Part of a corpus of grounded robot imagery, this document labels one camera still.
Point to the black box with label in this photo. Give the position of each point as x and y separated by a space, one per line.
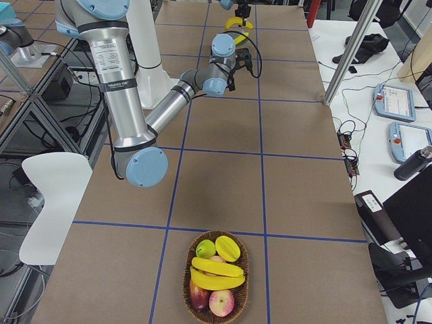
375 217

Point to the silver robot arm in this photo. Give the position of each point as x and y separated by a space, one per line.
103 25
227 4

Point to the black cloth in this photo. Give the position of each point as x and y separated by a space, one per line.
371 45

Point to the yellow banana lower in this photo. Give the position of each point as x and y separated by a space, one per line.
215 283

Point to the teach pendant near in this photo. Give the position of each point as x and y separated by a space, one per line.
406 139

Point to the grey aluminium post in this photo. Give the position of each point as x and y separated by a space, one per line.
370 9

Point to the white robot column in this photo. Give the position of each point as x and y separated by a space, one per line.
153 82

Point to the teach pendant far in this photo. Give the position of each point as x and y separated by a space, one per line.
394 102

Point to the small yellow banana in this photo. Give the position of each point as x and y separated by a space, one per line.
241 37

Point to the yellow starfruit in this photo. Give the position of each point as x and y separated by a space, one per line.
227 248

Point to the black monitor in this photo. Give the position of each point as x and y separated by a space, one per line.
410 211

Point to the white chair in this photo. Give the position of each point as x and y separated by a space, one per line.
61 178

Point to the red mango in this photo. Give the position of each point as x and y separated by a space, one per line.
199 297

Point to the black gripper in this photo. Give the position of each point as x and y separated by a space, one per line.
241 10
244 55

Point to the green pear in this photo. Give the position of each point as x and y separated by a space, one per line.
205 249

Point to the large yellow banana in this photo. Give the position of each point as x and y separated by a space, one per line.
238 21

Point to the black water bottle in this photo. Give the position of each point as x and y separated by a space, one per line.
414 164

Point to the pink apple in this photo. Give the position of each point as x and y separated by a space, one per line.
221 303

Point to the brown wicker basket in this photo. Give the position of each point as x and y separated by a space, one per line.
240 293

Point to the yellow banana upper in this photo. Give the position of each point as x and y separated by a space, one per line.
217 268

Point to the teach pendant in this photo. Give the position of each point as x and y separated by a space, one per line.
406 139
394 102

